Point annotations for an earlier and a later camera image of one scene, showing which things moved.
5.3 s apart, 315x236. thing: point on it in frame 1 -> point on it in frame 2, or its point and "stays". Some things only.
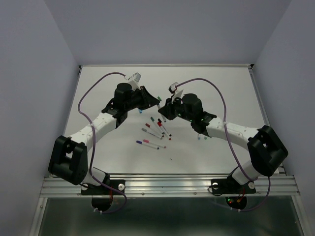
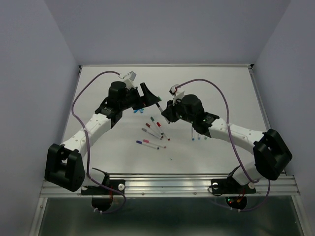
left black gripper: [148, 100] stays
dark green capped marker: [153, 120] stays
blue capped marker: [159, 106] -> [193, 138]
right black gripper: [167, 110] stays
